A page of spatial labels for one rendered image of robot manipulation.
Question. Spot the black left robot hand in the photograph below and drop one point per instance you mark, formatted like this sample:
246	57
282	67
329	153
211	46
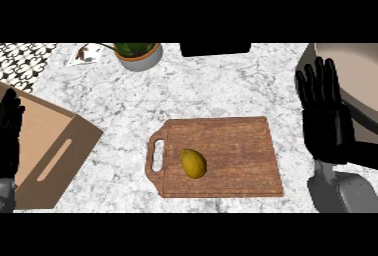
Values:
9	133

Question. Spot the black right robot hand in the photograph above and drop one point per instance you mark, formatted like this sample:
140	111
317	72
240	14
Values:
325	113

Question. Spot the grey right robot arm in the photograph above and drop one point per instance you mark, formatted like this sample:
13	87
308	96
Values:
341	191

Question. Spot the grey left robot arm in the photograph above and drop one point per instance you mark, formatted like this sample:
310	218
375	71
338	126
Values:
6	196

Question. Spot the brown wooden cutting board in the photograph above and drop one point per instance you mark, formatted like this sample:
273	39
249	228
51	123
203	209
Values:
221	156

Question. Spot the yellow lemon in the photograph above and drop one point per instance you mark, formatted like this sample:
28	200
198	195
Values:
192	163

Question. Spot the brown cardboard box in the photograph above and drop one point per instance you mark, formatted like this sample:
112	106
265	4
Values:
45	146

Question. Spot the black and white patterned tile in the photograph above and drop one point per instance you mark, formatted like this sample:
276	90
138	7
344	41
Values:
23	65

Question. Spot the white picture card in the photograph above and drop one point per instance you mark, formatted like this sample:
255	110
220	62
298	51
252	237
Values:
85	55

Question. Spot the black rectangular appliance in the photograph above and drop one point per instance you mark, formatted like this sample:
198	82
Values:
214	49

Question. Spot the grey potted green plant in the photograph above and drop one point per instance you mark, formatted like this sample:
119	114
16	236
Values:
137	55

